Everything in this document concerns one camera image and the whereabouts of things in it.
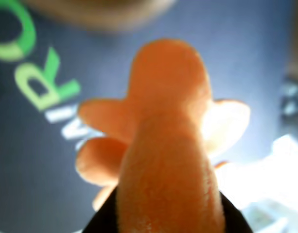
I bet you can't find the orange octopus plush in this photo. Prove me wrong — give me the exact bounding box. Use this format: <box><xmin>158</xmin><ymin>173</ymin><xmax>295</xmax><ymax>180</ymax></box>
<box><xmin>74</xmin><ymin>37</ymin><xmax>251</xmax><ymax>233</ymax></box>

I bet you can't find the round wooden box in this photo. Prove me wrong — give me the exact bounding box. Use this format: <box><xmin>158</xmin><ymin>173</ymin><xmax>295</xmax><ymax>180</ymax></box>
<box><xmin>23</xmin><ymin>0</ymin><xmax>177</xmax><ymax>31</ymax></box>

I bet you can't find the dark blue printed mat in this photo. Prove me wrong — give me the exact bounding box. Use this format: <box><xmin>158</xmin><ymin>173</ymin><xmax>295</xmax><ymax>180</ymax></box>
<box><xmin>0</xmin><ymin>0</ymin><xmax>298</xmax><ymax>233</ymax></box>

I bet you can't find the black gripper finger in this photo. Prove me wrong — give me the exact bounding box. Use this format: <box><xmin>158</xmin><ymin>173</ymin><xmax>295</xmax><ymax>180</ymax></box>
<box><xmin>82</xmin><ymin>190</ymin><xmax>121</xmax><ymax>233</ymax></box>
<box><xmin>218</xmin><ymin>190</ymin><xmax>253</xmax><ymax>233</ymax></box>

